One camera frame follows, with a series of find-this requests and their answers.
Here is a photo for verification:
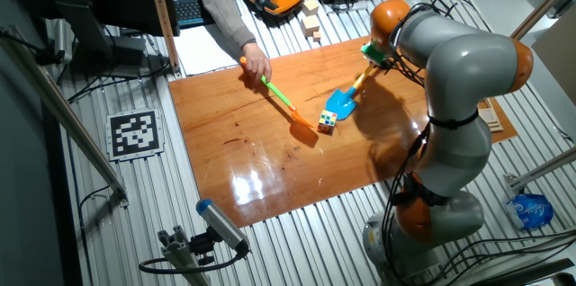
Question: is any blue toy shovel yellow shaft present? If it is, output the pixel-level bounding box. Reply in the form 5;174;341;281
324;63;377;121

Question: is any aluminium camera bracket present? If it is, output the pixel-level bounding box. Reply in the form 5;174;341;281
157;225;215;286

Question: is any grey camera blue end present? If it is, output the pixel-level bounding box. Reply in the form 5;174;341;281
195;198;251;255

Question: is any brown cardboard panel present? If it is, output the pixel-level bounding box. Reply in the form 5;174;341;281
531;4;576;107

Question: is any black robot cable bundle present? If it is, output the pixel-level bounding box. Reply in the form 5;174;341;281
380;2;451;278

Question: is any blue plastic bag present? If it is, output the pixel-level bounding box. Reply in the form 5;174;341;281
505;193;554;231

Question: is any white paper stack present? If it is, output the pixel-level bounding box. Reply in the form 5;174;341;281
173;24;242;76

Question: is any multicoloured puzzle cube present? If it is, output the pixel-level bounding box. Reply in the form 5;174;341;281
317;109;338;135

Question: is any orange toy shovel green shaft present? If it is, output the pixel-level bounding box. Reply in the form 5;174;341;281
238;55;316;130

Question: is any black and white marker board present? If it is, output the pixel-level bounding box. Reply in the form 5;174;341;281
105;108;166;163

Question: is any black keyboard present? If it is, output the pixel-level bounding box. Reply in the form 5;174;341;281
173;0;206;29

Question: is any grey sleeved person's forearm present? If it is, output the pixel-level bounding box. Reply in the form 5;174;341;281
193;0;257;52

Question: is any person's hand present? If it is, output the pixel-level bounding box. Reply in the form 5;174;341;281
241;41;274;84

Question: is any frame post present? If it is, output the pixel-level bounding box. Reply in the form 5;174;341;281
510;0;576;42
0;24;130;206
144;0;182;78
503;146;576;192

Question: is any black camera cable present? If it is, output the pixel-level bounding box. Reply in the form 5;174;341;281
138;249;244;276

